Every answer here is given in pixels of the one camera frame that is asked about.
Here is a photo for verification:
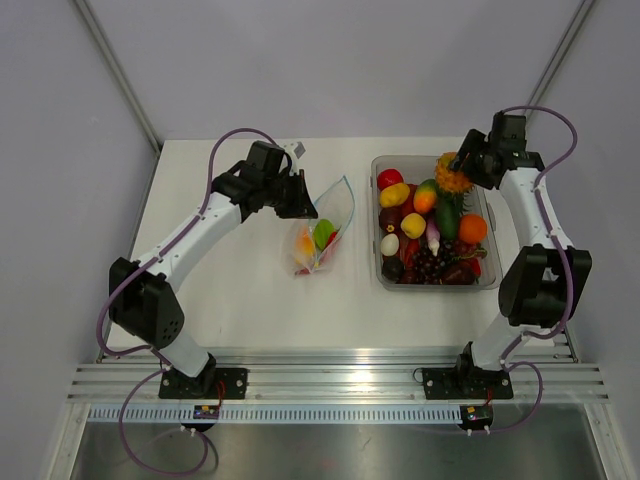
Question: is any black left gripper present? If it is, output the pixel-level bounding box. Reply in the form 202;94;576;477
263;169;318;219

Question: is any green starfruit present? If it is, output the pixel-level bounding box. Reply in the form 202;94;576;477
312;219;335;251

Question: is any clear blue zip bag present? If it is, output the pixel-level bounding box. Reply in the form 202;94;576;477
281;176;355;276

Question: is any yellow green pineapple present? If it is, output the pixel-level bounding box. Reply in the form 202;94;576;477
434;152;474;213

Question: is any yellow orange mango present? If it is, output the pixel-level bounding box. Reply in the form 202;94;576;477
294;229;316;265

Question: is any small red pepper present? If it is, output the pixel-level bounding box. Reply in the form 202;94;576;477
319;231;339;266

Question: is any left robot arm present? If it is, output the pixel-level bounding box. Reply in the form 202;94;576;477
107;141;318;399

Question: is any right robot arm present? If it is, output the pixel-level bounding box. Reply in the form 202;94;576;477
448;106;592;396

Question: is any clear plastic food bin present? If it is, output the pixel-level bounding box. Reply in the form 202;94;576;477
371;155;502;291

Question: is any dark green avocado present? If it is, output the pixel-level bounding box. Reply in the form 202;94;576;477
436;198;459;241

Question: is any orange fruit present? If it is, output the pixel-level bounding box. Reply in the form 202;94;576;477
458;214;488;244

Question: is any white egg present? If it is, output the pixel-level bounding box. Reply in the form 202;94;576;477
380;233;400;257

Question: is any small yellow peach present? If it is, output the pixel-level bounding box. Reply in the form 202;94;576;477
401;213;427;240

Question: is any red grape bunch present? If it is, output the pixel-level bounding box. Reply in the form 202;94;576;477
451;240;487;261

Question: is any dark purple plum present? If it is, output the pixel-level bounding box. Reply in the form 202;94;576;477
381;257;405;283

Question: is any red lobster toy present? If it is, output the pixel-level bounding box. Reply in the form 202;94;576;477
399;184;419;262

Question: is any dark red apple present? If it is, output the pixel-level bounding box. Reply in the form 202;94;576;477
440;261;476;285

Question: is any dark purple grape bunch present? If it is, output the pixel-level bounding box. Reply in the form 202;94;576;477
404;241;455;285

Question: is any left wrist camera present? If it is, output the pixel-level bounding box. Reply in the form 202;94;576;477
283;141;306;161

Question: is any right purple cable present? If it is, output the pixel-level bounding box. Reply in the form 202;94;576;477
492;104;581;435

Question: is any right aluminium frame post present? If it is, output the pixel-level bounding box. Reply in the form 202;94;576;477
512;0;598;139

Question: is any aluminium frame post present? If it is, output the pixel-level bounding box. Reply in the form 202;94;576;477
512;0;598;139
70;0;163;156

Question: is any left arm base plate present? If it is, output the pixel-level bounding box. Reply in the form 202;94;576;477
158;367;248;400

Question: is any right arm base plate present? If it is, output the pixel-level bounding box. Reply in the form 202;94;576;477
418;367;514;400

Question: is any aluminium mounting rail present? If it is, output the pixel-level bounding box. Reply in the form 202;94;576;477
67;340;610;404

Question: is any white slotted cable duct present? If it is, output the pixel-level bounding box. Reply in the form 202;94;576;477
88;404;462;425

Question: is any left aluminium frame post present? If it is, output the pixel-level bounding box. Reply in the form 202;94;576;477
70;0;163;156

